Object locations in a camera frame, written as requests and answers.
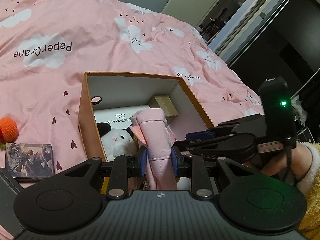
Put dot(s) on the dark sliding wardrobe door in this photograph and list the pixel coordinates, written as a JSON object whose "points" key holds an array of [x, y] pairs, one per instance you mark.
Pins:
{"points": [[287, 42]]}

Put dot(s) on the long white box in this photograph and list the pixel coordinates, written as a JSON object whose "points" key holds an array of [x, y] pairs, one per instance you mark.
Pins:
{"points": [[112, 116]]}

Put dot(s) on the picture printed flat box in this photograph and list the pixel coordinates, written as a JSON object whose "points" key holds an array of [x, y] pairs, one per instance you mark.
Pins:
{"points": [[30, 161]]}

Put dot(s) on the pink printed blanket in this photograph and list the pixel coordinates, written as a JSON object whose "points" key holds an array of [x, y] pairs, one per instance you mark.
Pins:
{"points": [[75, 30]]}

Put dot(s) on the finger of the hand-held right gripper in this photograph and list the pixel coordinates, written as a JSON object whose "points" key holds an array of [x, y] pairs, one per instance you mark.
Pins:
{"points": [[195, 146], [197, 135]]}

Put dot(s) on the orange cardboard box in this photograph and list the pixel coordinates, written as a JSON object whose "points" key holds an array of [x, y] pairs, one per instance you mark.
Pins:
{"points": [[87, 130]]}

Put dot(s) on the orange crocheted fruit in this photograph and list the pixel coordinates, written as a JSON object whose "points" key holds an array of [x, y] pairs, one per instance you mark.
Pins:
{"points": [[8, 130]]}

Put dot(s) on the tiger plush toy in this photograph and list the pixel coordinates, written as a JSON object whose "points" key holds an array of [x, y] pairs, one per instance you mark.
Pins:
{"points": [[136, 141]]}

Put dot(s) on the white panda plush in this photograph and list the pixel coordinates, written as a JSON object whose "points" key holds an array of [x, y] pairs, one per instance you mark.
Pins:
{"points": [[113, 138]]}

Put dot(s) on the pink plush pouch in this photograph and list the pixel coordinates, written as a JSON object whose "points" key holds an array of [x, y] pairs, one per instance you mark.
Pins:
{"points": [[157, 140]]}

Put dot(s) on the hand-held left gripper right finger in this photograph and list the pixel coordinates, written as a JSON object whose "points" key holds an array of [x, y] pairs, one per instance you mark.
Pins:
{"points": [[174, 162]]}

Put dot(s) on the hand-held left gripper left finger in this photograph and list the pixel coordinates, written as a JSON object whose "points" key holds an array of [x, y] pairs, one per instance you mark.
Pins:
{"points": [[143, 162]]}

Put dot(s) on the small brown cardboard box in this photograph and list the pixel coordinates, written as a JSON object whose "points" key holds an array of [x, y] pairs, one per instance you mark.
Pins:
{"points": [[165, 105]]}

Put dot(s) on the white door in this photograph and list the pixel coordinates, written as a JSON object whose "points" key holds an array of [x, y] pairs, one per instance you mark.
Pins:
{"points": [[195, 2]]}

